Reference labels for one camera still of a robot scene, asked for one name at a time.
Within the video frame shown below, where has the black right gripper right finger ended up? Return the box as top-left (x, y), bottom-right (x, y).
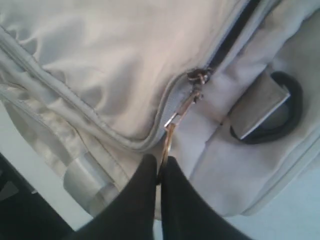
top-left (161, 156), bottom-right (250, 240)

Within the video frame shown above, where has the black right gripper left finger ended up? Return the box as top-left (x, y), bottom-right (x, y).
top-left (74, 154), bottom-right (157, 240)

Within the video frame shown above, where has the beige fabric duffel bag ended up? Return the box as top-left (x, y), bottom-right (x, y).
top-left (0, 0), bottom-right (320, 217)

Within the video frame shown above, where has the metal zipper pull key ring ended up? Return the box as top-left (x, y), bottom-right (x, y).
top-left (154, 67), bottom-right (210, 187)

